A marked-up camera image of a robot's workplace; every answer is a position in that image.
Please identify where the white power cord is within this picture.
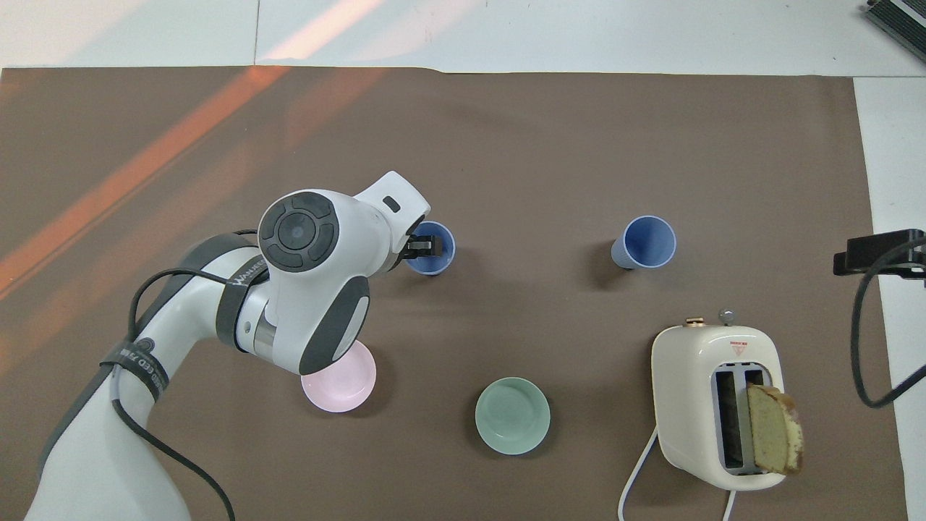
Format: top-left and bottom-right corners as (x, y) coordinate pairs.
(618, 425), (738, 521)

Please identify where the cream toaster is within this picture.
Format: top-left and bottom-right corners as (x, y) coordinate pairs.
(650, 309), (787, 492)

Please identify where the grey ribbed metal object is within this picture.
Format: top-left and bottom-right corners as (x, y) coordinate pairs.
(864, 0), (926, 46)

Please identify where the blue cup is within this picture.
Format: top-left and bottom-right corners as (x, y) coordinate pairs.
(611, 215), (678, 271)
(402, 221), (457, 276)

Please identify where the pink bowl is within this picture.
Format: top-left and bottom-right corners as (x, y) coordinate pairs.
(300, 339), (378, 415)

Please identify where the black cable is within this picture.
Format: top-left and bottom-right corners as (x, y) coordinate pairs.
(110, 229), (271, 521)
(850, 237), (926, 410)

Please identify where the bread slice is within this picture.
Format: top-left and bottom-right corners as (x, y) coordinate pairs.
(746, 384), (804, 477)

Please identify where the green bowl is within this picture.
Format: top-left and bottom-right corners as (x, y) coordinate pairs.
(475, 376), (552, 457)

